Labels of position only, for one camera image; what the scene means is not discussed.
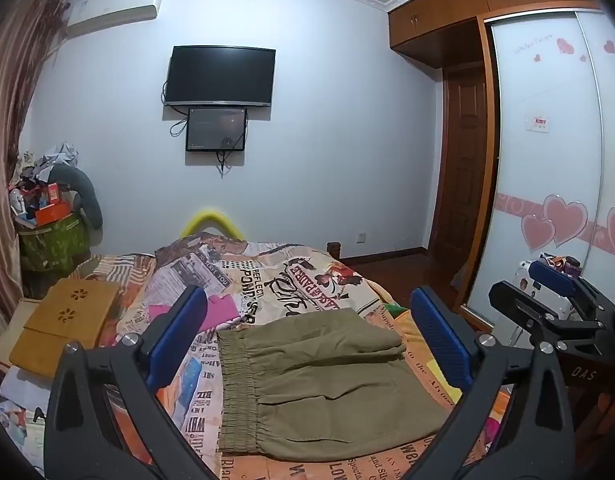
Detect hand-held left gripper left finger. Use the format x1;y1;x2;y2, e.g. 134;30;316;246
42;285;219;480

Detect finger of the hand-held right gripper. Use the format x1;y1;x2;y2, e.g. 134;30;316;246
529;259;615;312
489;281;609;350

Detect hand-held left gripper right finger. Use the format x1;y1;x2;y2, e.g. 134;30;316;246
401;285;577;480

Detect olive green pants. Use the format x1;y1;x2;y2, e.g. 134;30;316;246
215;308;451;462

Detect white plastic container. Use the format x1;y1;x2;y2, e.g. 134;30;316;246
512;259;544;303

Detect wooden wardrobe with sliding doors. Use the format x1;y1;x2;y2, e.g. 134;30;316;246
387;0;615;331

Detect wooden lap desk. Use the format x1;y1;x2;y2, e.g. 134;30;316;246
8;278;122;378

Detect yellow curved foam tube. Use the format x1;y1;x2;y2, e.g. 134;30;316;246
180;206;243;238

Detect printed newspaper pattern blanket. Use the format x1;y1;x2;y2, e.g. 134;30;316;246
70;234;518;480

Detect brown wooden door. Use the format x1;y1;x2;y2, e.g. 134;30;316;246
430;62;497;281

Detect green patterned bag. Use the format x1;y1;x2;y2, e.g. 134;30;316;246
18;212;91;273

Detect grey long pillow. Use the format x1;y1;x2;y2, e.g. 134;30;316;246
50;165;103;231

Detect orange box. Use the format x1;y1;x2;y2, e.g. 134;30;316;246
35;202;71;226

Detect pile of papers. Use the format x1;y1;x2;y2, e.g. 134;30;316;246
0;367;49;467

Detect pile of clothes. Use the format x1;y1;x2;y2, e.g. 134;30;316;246
8;141;81;196

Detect striped brown curtain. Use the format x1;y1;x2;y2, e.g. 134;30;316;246
0;0;71;321

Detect white air conditioner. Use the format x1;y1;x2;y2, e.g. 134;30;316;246
62;0;166;38

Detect small black wall monitor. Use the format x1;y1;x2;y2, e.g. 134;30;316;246
186;106;248;153

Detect black wall television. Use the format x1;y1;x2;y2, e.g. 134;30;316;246
164;45;277;109

